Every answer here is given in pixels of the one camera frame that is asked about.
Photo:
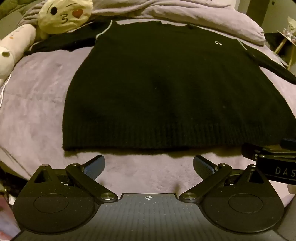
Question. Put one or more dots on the purple duvet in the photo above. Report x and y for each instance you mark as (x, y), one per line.
(185, 11)

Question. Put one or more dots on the white plush toy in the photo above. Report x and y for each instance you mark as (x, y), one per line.
(13, 44)

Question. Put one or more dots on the yellow emoji face pillow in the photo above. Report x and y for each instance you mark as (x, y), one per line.
(64, 16)

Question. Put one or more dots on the small white decoration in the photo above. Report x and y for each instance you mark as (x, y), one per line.
(290, 29)

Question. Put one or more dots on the black knit sweater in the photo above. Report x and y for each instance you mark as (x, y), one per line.
(161, 92)

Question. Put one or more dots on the green pillow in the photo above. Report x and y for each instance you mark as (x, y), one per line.
(10, 7)

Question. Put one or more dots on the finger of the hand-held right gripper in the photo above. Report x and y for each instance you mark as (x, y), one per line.
(251, 150)

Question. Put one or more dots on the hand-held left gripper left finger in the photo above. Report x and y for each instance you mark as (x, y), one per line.
(92, 167)

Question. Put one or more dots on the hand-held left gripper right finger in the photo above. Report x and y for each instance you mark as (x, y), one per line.
(205, 167)

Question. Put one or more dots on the small wooden side table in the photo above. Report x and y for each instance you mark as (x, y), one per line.
(285, 46)

